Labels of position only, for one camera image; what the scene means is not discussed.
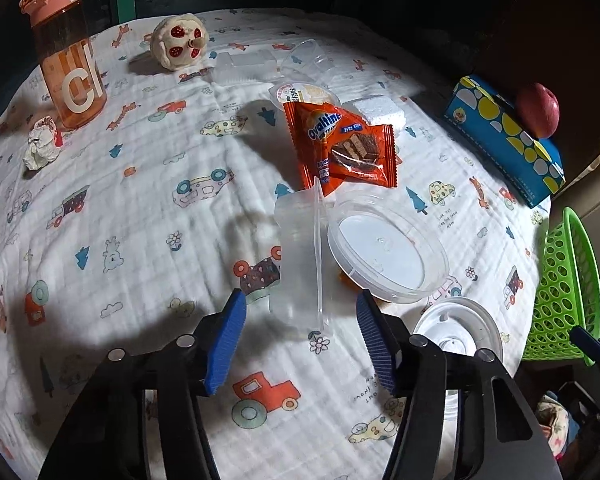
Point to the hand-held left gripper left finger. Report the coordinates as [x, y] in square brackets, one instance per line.
[225, 345]

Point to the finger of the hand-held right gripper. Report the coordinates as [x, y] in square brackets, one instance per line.
[587, 340]

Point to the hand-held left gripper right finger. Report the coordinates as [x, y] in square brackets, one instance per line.
[375, 345]

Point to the green plastic basket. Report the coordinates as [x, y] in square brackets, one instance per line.
[555, 285]

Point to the white cup lid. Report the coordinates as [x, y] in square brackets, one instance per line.
[450, 325]

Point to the clear round lid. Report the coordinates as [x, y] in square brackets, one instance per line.
[385, 255]

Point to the clear plastic container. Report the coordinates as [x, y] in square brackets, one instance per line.
[295, 260]

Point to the small orange wafer packet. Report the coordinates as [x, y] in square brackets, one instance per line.
[365, 155]

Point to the large orange snack packet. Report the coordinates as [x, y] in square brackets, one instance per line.
[310, 130]

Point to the white foam block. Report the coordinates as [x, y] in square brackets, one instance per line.
[377, 110]

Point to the pudding cup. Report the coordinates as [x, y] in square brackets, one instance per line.
[305, 92]

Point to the clear plastic tray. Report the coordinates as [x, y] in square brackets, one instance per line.
[245, 66]

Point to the clear plastic cup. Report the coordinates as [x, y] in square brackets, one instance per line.
[305, 57]

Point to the floral cloth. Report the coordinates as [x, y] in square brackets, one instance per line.
[555, 410]

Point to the printed blanket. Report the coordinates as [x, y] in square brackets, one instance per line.
[130, 210]

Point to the blue spotted tissue box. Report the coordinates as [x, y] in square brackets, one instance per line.
[495, 125]

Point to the red apple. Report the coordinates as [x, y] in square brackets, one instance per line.
[537, 110]

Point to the crumpled paper ball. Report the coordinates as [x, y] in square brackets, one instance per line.
[40, 147]

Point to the brown wooden panel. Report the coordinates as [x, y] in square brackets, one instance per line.
[555, 35]

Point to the orange water bottle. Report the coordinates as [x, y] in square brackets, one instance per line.
[65, 60]

